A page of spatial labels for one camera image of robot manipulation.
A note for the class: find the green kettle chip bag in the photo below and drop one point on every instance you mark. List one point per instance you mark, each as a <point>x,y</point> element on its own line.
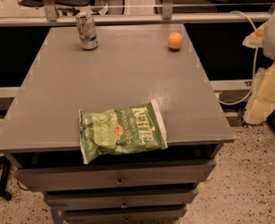
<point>121,131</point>

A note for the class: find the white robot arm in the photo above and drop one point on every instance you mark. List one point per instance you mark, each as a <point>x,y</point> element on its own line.
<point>269,38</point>

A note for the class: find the green white soda can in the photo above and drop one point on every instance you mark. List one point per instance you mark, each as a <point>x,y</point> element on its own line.
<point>86,31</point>

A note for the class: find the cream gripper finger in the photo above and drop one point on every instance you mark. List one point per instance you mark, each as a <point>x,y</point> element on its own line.
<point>262,101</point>
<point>255,39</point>

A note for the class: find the grey metal railing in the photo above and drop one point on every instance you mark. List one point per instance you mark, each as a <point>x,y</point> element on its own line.
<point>136,11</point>

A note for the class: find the grey drawer cabinet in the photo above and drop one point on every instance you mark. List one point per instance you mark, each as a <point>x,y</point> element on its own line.
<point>131,66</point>

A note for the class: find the orange fruit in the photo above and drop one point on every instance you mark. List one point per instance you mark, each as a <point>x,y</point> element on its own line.
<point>175,41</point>

